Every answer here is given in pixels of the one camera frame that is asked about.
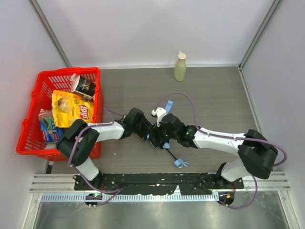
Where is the light blue folding umbrella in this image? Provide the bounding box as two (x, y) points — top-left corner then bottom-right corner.
(147, 100), (189, 168)

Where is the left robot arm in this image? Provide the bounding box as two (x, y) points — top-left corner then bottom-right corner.
(56, 108), (153, 189)

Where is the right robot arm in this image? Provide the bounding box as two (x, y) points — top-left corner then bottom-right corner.
(153, 113), (278, 185)

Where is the cream cap lotion bottle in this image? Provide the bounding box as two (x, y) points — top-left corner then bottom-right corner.
(173, 51), (186, 82)

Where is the dark coffee carton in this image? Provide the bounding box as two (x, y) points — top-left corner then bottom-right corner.
(70, 73), (96, 100)

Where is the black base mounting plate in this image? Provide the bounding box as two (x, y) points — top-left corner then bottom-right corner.
(90, 173), (244, 196)

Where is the yellow Lays chip bag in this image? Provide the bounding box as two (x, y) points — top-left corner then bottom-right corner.
(51, 90), (94, 128)

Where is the blue green snack box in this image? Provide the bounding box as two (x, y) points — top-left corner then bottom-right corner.
(38, 109), (64, 143)

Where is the red plastic basket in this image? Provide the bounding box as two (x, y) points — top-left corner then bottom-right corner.
(16, 67), (104, 162)

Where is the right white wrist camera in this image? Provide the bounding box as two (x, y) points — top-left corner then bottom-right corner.
(151, 107), (167, 127)

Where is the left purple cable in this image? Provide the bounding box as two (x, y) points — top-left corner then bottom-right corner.
(67, 108), (122, 207)

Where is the purple cable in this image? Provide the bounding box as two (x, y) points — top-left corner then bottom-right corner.
(67, 108), (122, 207)
(156, 93), (288, 210)

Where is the white slotted cable duct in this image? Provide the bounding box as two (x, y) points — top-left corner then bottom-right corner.
(41, 192), (219, 203)

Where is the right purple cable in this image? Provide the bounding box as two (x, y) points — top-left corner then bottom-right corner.
(156, 93), (288, 210)

